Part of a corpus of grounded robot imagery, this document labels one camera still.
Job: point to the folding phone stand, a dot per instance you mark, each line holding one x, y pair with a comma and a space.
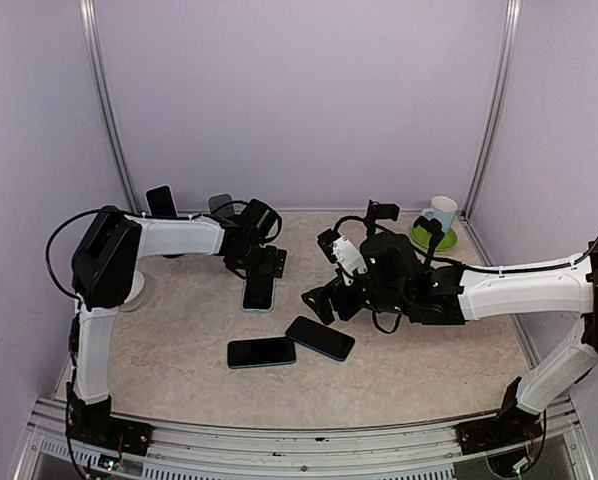
221, 207

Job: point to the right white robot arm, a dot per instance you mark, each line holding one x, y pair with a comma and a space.
384, 275

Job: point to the white blue mug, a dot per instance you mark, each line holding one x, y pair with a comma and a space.
443, 209

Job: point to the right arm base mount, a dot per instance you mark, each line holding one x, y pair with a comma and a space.
493, 433

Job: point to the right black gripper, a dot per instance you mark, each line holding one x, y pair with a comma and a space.
325, 308

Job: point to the right aluminium frame post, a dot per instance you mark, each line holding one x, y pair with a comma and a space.
496, 107

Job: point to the phone with light-blue case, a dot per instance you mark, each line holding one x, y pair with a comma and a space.
258, 293

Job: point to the front aluminium rail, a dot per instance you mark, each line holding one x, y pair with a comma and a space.
428, 450

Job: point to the left aluminium frame post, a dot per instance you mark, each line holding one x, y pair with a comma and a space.
90, 29

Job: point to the phone with dark-blue case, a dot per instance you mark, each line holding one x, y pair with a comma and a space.
320, 338

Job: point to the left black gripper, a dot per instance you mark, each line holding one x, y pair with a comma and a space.
267, 268

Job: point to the phone with teal case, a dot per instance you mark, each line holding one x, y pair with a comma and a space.
260, 352

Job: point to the green saucer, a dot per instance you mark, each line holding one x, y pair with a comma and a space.
446, 241

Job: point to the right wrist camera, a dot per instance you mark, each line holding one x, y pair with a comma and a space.
341, 251

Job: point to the white bowl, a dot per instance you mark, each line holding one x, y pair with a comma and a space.
135, 297

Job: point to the phone with lilac case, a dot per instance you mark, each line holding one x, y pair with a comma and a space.
161, 203

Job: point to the black clamp phone stand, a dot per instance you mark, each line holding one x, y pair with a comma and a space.
379, 211

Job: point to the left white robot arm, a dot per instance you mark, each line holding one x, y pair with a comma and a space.
105, 277

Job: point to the aluminium frame post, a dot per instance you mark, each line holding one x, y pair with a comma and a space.
90, 29
496, 107

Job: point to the black clamp stand right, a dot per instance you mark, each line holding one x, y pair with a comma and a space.
434, 228

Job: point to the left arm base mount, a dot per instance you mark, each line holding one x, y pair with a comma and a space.
124, 436

